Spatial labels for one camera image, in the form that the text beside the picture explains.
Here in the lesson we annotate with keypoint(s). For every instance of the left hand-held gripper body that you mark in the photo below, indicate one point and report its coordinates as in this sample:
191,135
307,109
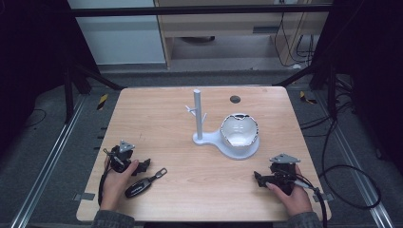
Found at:
120,160

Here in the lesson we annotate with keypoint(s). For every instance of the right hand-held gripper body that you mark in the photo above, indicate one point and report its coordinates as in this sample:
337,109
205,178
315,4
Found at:
282,177

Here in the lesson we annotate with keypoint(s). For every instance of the black car key fob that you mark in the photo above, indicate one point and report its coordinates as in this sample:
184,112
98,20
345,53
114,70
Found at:
138,187

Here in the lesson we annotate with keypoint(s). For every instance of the person's right hand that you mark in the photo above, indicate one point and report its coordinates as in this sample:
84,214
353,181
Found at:
297,201

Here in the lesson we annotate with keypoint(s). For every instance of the person's left hand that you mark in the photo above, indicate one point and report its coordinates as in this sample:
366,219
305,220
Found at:
112,190

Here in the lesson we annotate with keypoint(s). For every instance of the grey tape strip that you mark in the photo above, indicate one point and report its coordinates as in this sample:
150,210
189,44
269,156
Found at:
85,196
326,197

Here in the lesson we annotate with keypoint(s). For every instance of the white ceramic bowl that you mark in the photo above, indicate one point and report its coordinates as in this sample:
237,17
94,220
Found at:
238,131

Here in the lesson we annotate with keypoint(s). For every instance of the yellow black floor tape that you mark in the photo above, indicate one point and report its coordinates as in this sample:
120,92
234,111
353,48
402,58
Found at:
305,97
102,101

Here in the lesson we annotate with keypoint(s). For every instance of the white key holder stand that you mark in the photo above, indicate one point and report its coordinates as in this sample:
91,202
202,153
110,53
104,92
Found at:
206,138

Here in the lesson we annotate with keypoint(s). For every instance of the dark round table grommet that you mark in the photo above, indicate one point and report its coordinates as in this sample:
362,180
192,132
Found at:
235,99

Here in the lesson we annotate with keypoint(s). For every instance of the black metal stand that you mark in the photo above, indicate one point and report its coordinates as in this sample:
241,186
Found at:
68,91
331,91

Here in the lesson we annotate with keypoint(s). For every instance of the white cabinet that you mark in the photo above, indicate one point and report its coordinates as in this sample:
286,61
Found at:
120,38

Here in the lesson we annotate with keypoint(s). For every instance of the black curtain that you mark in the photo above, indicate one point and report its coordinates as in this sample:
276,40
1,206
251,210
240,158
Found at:
31,63
370,63

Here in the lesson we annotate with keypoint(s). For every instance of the light wooden desk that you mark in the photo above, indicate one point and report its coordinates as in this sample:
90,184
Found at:
221,23

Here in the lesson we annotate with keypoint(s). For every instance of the silver floor rail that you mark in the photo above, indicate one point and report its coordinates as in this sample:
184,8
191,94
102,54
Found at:
47,164
358,171

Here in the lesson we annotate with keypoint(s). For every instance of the black horizontal frame bar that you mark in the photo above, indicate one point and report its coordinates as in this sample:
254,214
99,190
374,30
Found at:
190,11

